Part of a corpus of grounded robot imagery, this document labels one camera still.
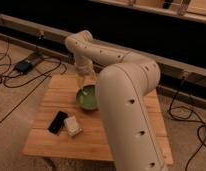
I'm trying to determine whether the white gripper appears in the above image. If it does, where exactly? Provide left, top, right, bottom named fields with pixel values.
left=76, top=66, right=97, bottom=89

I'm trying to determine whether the black eraser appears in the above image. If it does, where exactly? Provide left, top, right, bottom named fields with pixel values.
left=48, top=111, right=68, bottom=134

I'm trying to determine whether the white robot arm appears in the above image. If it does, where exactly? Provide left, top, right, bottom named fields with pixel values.
left=65, top=30, right=168, bottom=171

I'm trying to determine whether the white sponge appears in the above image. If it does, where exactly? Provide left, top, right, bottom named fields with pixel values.
left=64, top=116, right=82, bottom=136

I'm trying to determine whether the green bowl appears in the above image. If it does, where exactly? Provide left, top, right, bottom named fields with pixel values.
left=76, top=85, right=97, bottom=110

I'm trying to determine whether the wooden table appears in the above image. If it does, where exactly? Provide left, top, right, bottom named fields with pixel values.
left=22, top=73, right=174, bottom=166

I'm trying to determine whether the black power adapter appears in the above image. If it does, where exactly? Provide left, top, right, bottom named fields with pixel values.
left=14, top=61, right=33, bottom=74

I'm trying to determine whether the black cable on left floor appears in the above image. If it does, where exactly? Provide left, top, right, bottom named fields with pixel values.
left=0, top=39, right=68, bottom=128

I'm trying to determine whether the black cable on floor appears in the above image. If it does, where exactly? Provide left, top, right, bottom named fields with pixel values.
left=0, top=39, right=68, bottom=128
left=167, top=75, right=206, bottom=171

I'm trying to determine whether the black cable on right floor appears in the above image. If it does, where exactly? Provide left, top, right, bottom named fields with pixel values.
left=167, top=75, right=206, bottom=171

